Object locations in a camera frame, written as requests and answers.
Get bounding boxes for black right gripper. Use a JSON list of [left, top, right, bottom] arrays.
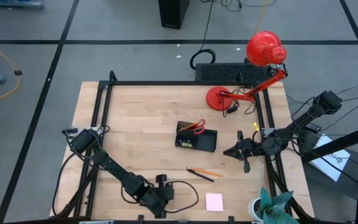
[[223, 130, 262, 174]]

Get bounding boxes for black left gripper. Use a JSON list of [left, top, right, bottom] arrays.
[[141, 174, 175, 219]]

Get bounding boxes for black mesh desk organizer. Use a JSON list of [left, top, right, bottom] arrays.
[[175, 120, 219, 153]]

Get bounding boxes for yellow pencil with pink eraser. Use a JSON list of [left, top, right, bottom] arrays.
[[187, 167, 225, 179], [178, 121, 201, 133]]

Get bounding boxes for matte black pen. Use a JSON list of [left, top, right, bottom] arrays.
[[186, 168, 216, 183]]

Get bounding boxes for red-handled scissors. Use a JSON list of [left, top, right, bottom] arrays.
[[186, 118, 207, 136]]

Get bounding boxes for square sticky note pad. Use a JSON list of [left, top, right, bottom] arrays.
[[205, 192, 224, 213]]

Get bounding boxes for black perforated computer case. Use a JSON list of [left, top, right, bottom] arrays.
[[194, 62, 275, 83]]

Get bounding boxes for black power adapter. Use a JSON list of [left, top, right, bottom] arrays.
[[305, 123, 323, 133]]

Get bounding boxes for white printed paper sheet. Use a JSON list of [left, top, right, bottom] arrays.
[[309, 133, 352, 182]]

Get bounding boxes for black metal beam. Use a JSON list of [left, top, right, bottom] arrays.
[[301, 121, 358, 163]]

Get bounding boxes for red desk lamp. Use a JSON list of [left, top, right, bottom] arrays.
[[206, 30, 289, 112]]

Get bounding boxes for black computer tower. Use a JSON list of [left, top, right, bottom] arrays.
[[158, 0, 190, 29]]

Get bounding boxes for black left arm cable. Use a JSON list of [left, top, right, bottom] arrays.
[[121, 179, 200, 215]]

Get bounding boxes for black lamp power cord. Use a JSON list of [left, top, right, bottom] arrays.
[[221, 86, 258, 118]]

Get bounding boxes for black hanging cable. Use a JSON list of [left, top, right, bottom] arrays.
[[189, 0, 217, 71]]

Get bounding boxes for yellow hanging cord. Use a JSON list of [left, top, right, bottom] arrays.
[[254, 0, 270, 35]]

